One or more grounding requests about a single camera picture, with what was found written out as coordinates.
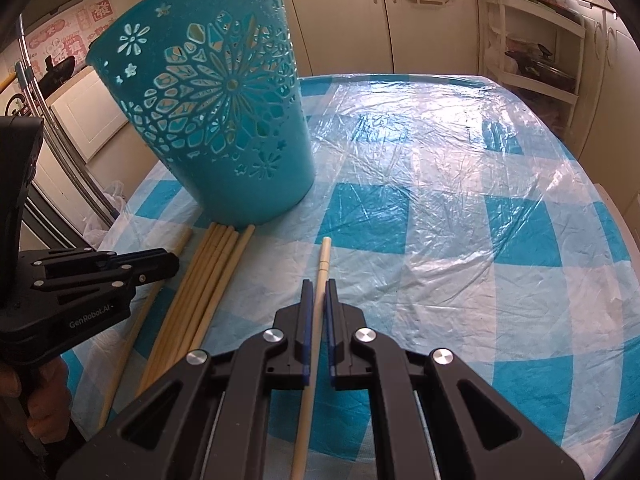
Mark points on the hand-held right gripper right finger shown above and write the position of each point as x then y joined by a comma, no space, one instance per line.
331,340

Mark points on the clear plastic bag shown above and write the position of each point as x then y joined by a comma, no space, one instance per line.
107,215

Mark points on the pink red wall poster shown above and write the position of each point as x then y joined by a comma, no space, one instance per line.
65,30

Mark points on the cream side cabinet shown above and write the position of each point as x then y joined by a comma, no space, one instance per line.
600,60

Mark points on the white shelf rack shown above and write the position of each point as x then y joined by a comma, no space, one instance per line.
575,35

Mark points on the blue white checked tablecloth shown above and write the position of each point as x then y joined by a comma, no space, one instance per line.
450,210

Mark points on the pale wooden chopstick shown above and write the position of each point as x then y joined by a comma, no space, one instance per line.
324,260

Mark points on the chrome metal pole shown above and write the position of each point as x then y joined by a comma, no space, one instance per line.
65,145
50,132

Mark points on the white panelled cabinet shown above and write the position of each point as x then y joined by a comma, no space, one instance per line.
85,110

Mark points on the teal perforated plastic basket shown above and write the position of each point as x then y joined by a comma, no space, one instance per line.
280,195

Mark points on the black wok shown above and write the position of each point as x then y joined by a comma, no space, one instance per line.
57,72

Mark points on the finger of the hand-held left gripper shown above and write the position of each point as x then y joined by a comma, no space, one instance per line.
160,266
75,260

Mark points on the black pot on shelf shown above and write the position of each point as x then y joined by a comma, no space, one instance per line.
542,67

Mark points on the person's left hand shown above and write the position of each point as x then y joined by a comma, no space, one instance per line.
50,385

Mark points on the dark kettle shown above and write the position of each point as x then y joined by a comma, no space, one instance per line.
16,105

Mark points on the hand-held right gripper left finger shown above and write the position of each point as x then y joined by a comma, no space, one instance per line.
307,340

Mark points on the cream wall cabinet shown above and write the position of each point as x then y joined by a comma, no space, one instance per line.
340,20

